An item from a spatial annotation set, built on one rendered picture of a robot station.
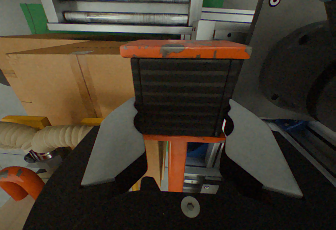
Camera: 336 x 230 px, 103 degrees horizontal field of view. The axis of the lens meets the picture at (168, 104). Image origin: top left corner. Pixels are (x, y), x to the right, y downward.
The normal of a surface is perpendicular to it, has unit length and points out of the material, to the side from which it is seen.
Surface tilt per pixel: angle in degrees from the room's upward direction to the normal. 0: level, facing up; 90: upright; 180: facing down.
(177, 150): 0
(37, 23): 0
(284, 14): 0
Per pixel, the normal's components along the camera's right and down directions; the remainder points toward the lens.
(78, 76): -0.05, 0.49
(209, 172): 0.06, -0.87
